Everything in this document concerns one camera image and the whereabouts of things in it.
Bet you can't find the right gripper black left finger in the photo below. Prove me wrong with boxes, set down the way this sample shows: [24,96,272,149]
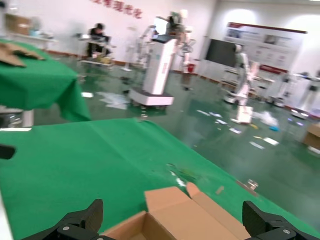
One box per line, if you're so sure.
[24,198,105,240]

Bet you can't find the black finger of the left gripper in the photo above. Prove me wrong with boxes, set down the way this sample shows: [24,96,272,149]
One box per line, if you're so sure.
[0,144,17,161]

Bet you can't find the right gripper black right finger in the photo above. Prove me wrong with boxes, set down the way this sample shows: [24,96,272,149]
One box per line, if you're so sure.
[242,199,320,240]

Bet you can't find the open cardboard box, holed flaps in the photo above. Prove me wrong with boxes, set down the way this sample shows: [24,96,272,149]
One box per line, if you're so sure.
[99,181,252,240]

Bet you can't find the cardboard box on floor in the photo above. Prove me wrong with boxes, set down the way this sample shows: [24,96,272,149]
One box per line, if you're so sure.
[302,122,320,151]

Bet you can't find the green tablecloth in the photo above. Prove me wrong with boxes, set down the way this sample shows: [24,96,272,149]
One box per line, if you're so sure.
[0,117,320,240]

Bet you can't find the green-clothed background table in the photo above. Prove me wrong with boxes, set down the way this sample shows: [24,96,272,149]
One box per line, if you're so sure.
[0,37,92,123]

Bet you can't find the flattened cardboard sheet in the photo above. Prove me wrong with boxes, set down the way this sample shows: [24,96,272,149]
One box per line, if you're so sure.
[0,41,47,69]

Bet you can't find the clear plastic bag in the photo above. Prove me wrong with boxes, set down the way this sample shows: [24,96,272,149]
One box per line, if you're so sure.
[259,111,280,127]

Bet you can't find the white papers pile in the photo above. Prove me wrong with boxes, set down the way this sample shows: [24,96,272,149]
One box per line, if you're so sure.
[96,91,131,111]

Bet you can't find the stacked cardboard boxes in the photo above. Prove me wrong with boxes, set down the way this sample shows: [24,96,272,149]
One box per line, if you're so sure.
[4,13,32,36]

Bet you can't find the seated person in black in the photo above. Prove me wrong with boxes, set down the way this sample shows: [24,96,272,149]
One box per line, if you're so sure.
[86,22,113,60]

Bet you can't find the white humanoid robot on base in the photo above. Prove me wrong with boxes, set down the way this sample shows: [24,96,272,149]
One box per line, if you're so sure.
[223,44,259,125]

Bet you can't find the black display board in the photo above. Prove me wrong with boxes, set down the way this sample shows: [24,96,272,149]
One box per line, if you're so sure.
[204,38,241,69]

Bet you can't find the white poster board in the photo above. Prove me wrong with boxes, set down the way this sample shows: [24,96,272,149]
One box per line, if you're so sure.
[222,21,308,75]

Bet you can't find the white pedestal robot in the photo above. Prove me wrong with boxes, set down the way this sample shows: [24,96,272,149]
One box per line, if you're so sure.
[128,9,195,107]

